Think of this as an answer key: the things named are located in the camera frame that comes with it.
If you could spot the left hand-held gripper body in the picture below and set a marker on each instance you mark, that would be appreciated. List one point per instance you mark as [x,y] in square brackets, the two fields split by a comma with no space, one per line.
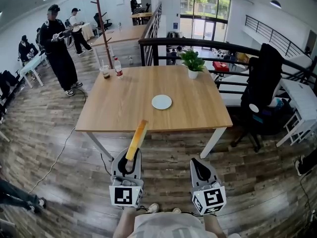
[123,196]

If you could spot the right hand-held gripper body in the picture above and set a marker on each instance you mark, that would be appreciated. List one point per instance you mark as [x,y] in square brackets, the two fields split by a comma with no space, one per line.
[213,197]

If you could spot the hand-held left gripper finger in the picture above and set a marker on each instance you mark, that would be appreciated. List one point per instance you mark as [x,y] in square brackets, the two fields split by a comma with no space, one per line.
[121,166]
[135,163]

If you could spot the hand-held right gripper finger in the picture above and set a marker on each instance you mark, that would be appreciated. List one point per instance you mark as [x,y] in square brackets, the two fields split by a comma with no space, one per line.
[208,174]
[197,171]

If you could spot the slice of bread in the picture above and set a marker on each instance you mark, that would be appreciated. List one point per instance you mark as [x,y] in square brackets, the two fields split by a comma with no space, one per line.
[137,139]

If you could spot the white round plate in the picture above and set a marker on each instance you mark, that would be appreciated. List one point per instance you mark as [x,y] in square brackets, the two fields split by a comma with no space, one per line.
[161,102]

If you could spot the person's left forearm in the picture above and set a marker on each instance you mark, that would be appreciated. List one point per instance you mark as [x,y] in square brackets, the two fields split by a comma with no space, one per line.
[123,224]

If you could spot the person's right forearm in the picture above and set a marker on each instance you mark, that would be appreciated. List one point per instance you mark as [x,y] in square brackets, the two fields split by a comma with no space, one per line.
[214,225]

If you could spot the white table leg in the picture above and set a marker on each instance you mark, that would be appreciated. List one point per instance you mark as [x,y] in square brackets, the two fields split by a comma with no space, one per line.
[99,146]
[213,142]

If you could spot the person's left shoe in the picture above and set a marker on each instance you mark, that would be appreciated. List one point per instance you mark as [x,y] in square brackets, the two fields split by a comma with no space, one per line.
[153,207]

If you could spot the person's shoe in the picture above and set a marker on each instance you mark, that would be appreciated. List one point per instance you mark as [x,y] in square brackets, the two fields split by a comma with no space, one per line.
[176,210]
[153,207]

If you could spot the person's right shoe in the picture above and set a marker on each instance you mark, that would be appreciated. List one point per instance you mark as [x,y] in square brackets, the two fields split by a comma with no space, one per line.
[176,210]

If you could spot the person's beige shirt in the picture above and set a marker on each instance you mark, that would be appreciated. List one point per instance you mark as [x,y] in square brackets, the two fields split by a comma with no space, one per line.
[168,225]

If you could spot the clear plastic cup with straw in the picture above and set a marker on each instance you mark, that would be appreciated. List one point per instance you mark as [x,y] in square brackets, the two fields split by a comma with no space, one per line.
[105,73]

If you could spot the clear plastic bottle red label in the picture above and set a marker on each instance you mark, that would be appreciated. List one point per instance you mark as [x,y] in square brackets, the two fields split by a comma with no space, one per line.
[118,69]

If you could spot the black chair with black jacket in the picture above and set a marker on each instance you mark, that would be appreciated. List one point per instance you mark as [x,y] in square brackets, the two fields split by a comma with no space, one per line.
[265,88]

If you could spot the red box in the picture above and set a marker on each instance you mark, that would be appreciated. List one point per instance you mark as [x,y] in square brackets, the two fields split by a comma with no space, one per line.
[221,66]

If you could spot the green potted plant white pot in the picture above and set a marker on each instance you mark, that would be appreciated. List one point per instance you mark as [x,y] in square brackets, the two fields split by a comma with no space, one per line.
[193,61]

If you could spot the white slatted bench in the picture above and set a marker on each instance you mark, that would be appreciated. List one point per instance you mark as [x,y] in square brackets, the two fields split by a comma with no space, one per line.
[303,100]

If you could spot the brown wooden coat rack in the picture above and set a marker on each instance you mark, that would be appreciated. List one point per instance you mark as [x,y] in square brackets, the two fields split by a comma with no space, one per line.
[104,33]

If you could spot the small white table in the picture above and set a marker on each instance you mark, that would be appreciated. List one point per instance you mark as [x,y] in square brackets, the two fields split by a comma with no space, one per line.
[33,64]

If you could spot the black office chair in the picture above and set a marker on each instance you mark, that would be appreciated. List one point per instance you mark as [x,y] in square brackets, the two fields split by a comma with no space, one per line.
[101,21]

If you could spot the large glass window door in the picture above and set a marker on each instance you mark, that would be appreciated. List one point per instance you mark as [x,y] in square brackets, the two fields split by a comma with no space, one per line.
[205,18]

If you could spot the round ceiling lamp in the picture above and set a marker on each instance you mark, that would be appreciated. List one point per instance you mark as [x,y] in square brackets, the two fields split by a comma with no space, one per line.
[275,4]

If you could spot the black wall railing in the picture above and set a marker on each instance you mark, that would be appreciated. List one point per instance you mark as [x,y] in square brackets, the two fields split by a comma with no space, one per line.
[272,35]

